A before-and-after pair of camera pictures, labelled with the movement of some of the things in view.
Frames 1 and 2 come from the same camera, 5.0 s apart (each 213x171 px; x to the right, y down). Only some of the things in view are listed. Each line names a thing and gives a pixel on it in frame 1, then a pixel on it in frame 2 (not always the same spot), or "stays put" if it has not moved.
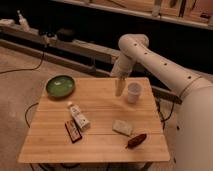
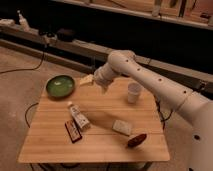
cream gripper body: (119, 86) -> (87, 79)
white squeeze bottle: (79, 118) stays put
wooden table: (95, 125) stays put
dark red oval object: (135, 141) stays put
